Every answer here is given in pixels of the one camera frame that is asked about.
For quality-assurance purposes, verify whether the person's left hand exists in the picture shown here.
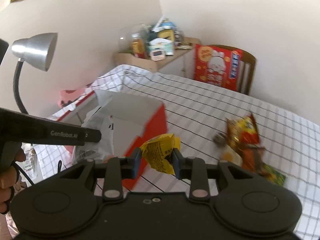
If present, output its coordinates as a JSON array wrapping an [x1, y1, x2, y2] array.
[[0, 148, 26, 215]]

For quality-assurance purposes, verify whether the wooden side cabinet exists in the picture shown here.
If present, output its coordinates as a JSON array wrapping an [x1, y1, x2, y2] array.
[[113, 36, 202, 79]]

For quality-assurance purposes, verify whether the pink cloth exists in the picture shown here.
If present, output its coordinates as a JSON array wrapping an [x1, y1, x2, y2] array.
[[57, 85, 92, 108]]

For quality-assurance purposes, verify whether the red yellow chip bag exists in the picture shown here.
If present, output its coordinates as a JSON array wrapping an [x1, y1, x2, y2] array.
[[227, 112, 260, 152]]

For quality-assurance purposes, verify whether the white digital timer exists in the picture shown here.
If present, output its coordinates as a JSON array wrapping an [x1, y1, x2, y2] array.
[[150, 49, 166, 61]]

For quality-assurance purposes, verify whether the silver desk lamp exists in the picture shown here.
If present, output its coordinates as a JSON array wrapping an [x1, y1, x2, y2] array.
[[11, 33, 58, 114]]

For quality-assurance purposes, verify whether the orange drink bottle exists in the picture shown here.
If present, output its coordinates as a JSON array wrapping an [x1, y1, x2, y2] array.
[[131, 33, 146, 59]]

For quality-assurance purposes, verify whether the egg picture snack packet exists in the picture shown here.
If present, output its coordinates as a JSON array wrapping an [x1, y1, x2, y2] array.
[[220, 145, 242, 166]]

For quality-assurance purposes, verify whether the wooden chair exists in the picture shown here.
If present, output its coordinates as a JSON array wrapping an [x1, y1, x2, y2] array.
[[213, 44, 257, 95]]

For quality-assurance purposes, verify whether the glass dome jar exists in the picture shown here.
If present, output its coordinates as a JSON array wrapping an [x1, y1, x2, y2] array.
[[118, 23, 149, 53]]

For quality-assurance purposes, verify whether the small brown candy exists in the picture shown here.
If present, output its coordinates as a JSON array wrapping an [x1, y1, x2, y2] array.
[[213, 132, 227, 147]]

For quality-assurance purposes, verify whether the tissue pack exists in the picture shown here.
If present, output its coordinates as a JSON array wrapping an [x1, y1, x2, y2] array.
[[148, 38, 174, 56]]

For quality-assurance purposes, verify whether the red and white cardboard box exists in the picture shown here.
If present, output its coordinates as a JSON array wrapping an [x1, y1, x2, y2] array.
[[47, 89, 169, 190]]

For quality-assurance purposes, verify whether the dark red snack packet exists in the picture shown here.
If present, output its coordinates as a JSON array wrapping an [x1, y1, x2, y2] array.
[[239, 144, 265, 174]]

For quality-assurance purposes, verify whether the checkered white tablecloth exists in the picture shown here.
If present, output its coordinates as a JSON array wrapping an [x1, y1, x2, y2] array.
[[32, 64, 320, 240]]

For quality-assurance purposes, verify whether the yellow snack packet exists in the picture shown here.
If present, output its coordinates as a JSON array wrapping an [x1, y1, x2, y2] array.
[[140, 134, 181, 174]]

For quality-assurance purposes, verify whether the red rabbit cushion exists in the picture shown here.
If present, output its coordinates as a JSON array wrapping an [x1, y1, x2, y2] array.
[[194, 44, 242, 91]]

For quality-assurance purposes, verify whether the green snack packet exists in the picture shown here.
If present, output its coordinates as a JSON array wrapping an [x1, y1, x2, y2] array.
[[260, 163, 286, 186]]

